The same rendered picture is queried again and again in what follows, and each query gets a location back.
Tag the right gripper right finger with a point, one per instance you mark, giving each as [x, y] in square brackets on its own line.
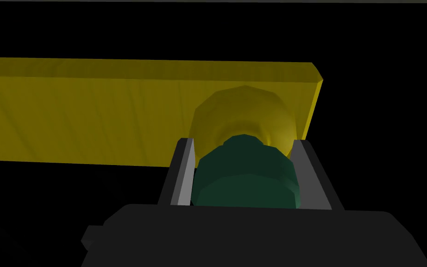
[311, 178]

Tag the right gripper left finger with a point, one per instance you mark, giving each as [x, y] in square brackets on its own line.
[182, 174]

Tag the green and yellow door knob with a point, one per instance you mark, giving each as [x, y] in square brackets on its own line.
[245, 174]

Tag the yellow wooden door leaf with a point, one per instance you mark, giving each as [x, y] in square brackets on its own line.
[87, 115]

